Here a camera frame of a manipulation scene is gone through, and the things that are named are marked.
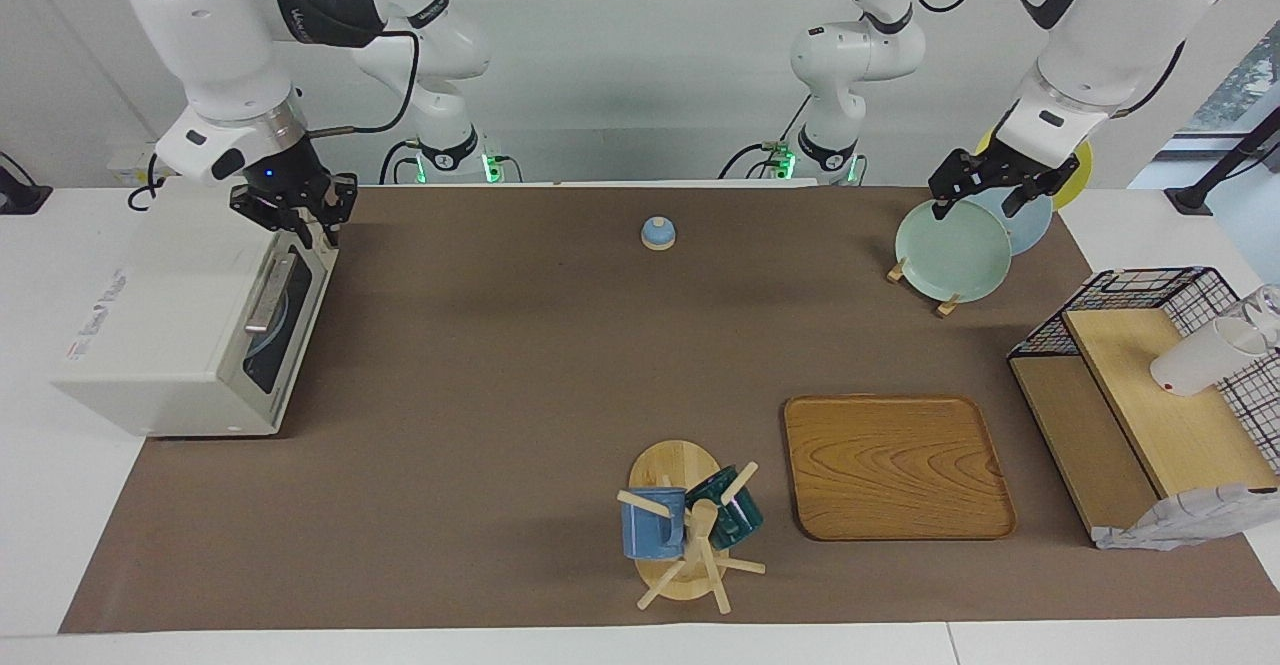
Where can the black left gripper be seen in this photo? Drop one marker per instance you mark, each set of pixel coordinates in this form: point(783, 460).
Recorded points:
point(985, 170)

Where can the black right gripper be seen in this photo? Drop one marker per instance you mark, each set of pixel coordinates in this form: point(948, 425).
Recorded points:
point(285, 180)

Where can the light blue round plate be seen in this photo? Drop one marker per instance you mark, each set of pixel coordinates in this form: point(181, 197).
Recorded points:
point(270, 330)

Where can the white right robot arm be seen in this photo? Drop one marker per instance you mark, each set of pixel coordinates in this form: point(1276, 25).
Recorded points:
point(210, 35)

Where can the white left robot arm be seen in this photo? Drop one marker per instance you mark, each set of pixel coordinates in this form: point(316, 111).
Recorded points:
point(1100, 35)

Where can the cream toaster oven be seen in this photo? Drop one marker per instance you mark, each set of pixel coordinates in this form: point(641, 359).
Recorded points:
point(150, 325)

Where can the pale green plate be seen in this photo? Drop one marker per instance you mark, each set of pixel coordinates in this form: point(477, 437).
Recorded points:
point(950, 250)

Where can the light blue racked plate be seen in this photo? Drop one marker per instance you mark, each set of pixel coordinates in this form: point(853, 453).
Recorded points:
point(1030, 230)

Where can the wooden plate rack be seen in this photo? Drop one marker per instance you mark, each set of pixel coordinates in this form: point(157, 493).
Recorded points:
point(946, 307)

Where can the yellow plate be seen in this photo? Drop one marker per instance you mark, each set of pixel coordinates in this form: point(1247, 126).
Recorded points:
point(1080, 170)

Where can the brown table mat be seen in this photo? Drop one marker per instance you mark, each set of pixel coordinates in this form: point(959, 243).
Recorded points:
point(500, 395)

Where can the black stand with pole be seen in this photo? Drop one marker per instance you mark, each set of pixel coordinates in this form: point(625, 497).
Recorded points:
point(1225, 170)

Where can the white cup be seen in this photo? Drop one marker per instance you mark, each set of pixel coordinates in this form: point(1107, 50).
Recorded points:
point(1200, 360)

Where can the rectangular wooden tray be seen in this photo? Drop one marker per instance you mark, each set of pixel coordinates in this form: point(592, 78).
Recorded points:
point(895, 470)

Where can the black stand base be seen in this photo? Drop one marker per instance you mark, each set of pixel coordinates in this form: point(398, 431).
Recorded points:
point(20, 195)

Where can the clear plastic cup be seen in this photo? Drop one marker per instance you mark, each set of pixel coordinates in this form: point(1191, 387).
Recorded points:
point(1268, 310)

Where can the white cloth wrap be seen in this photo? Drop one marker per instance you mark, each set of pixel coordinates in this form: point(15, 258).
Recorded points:
point(1180, 525)

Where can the wooden mug tree stand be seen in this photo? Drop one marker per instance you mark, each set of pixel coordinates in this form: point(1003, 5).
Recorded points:
point(690, 465)

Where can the dark green mug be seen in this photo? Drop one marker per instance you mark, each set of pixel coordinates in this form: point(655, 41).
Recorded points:
point(735, 520)

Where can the blue mug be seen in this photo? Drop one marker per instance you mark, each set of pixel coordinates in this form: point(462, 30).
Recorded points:
point(650, 530)

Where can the white wall socket box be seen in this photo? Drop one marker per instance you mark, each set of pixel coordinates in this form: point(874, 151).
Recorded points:
point(130, 165)

